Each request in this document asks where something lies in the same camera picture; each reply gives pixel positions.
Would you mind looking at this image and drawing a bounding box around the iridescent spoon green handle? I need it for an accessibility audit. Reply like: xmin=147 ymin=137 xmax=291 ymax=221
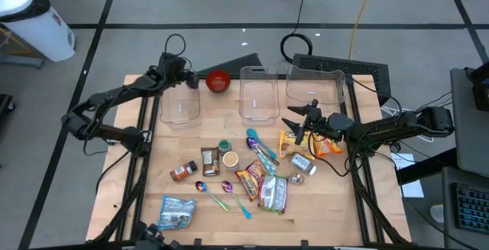
xmin=195 ymin=180 xmax=232 ymax=213

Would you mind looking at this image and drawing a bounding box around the green lid spice jar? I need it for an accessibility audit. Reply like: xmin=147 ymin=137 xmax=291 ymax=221
xmin=218 ymin=139 xmax=233 ymax=156

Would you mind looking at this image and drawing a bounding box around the light grey side table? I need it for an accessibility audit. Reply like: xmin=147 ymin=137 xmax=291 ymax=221
xmin=449 ymin=67 xmax=489 ymax=179

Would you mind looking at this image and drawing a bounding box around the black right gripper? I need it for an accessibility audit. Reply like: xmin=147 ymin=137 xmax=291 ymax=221
xmin=281 ymin=98 xmax=355 ymax=146

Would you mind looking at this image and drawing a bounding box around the black coiled cable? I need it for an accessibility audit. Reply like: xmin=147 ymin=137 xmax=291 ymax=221
xmin=279 ymin=0 xmax=315 ymax=65

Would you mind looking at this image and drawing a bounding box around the grey computer mouse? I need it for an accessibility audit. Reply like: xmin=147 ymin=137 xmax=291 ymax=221
xmin=429 ymin=203 xmax=447 ymax=225

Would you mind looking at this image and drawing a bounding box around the black box device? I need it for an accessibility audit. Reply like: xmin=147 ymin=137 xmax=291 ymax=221
xmin=463 ymin=60 xmax=489 ymax=113

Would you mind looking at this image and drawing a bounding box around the white trash can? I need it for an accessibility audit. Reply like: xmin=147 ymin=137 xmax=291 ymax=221
xmin=0 ymin=0 xmax=77 ymax=63

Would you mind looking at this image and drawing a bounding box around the black bulky object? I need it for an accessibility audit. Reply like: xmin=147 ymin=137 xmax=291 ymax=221
xmin=131 ymin=221 xmax=181 ymax=250

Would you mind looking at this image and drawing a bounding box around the wide clear plastic bin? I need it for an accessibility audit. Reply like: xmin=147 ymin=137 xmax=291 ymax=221
xmin=285 ymin=65 xmax=347 ymax=110

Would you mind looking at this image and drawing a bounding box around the yellow hanging cable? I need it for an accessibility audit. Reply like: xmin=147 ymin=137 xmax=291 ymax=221
xmin=347 ymin=0 xmax=377 ymax=60

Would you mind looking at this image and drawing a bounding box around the white green ramen packet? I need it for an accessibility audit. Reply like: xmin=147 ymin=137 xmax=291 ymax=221
xmin=257 ymin=174 xmax=288 ymax=216

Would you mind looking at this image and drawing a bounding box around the teal plastic spoon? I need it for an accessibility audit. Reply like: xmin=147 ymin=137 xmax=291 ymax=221
xmin=246 ymin=128 xmax=277 ymax=160

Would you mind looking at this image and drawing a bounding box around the tan lid jar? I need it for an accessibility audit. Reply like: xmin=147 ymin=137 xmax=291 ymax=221
xmin=222 ymin=151 xmax=241 ymax=172

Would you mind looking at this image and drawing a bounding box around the white paper sheet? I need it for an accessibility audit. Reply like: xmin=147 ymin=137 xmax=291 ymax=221
xmin=390 ymin=152 xmax=426 ymax=200

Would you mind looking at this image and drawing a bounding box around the black aluminium table frame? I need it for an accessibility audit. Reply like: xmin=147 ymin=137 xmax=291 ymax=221
xmin=91 ymin=60 xmax=412 ymax=250

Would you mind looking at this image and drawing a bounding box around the red roast beef ramen packet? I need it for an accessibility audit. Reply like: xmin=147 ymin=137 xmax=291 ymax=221
xmin=234 ymin=161 xmax=267 ymax=202

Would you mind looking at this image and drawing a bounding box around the backlit black keyboard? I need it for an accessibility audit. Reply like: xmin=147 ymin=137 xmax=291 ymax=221
xmin=452 ymin=182 xmax=489 ymax=236

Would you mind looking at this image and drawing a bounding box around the dark grey desk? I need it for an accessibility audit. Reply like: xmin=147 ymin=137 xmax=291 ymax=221
xmin=442 ymin=165 xmax=489 ymax=250

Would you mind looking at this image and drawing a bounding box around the sesame seasoning jar white label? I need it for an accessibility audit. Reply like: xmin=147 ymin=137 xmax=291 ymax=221
xmin=289 ymin=152 xmax=318 ymax=177

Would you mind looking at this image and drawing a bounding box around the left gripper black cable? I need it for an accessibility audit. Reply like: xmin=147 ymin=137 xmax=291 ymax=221
xmin=164 ymin=33 xmax=187 ymax=71

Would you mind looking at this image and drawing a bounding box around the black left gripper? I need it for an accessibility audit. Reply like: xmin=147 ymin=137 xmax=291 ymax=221
xmin=158 ymin=52 xmax=200 ymax=91

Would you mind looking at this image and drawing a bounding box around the left arm base black cable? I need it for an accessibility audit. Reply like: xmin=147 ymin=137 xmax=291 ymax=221
xmin=82 ymin=138 xmax=131 ymax=196

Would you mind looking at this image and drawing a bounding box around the long black floor cable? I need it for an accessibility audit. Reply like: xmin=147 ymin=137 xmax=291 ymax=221
xmin=397 ymin=188 xmax=473 ymax=250

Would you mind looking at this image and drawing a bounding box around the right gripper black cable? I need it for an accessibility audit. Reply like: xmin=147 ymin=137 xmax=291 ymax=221
xmin=307 ymin=133 xmax=362 ymax=178

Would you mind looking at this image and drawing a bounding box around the white cable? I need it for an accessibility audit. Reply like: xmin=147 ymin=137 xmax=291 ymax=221
xmin=380 ymin=104 xmax=436 ymax=144

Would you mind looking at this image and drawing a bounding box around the blue white snack bag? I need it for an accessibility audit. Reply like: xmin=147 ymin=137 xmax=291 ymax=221
xmin=157 ymin=195 xmax=196 ymax=232

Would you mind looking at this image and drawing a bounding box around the brown food packet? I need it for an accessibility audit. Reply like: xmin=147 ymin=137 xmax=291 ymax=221
xmin=200 ymin=146 xmax=221 ymax=177

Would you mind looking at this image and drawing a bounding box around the black triangular panel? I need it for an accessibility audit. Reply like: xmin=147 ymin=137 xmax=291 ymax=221
xmin=196 ymin=52 xmax=264 ymax=78

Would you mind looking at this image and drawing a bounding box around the black desk leg bar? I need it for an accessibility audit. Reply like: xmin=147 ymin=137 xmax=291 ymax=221
xmin=394 ymin=147 xmax=459 ymax=187

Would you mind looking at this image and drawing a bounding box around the iridescent spoon blue handle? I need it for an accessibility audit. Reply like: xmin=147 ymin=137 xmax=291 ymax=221
xmin=222 ymin=180 xmax=253 ymax=220

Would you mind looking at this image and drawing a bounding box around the red bowl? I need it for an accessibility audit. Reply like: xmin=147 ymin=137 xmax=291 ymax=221
xmin=205 ymin=70 xmax=232 ymax=93

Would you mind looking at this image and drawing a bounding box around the thin black desk cable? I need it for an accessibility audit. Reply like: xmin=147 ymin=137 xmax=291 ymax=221
xmin=414 ymin=90 xmax=454 ymax=114

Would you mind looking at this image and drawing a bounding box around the black caster foot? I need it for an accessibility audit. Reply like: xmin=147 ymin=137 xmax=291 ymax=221
xmin=0 ymin=93 xmax=17 ymax=115

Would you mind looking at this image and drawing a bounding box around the small glass spice jar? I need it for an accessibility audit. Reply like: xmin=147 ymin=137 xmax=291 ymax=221
xmin=287 ymin=172 xmax=306 ymax=185

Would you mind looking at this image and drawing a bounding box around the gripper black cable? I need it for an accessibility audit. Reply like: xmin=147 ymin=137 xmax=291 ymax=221
xmin=307 ymin=133 xmax=362 ymax=178
xmin=164 ymin=33 xmax=187 ymax=71

